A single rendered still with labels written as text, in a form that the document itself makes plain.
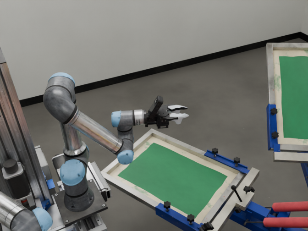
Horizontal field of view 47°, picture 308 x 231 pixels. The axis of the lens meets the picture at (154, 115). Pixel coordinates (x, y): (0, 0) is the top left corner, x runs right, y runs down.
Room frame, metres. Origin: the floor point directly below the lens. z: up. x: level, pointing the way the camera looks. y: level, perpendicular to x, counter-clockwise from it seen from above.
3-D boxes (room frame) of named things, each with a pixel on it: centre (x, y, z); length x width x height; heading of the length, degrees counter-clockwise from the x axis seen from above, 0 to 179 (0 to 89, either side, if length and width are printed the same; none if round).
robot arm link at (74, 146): (1.35, 0.41, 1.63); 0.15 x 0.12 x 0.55; 2
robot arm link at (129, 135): (1.33, 0.15, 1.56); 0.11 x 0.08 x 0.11; 2
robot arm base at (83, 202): (1.21, 0.41, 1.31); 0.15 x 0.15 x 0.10
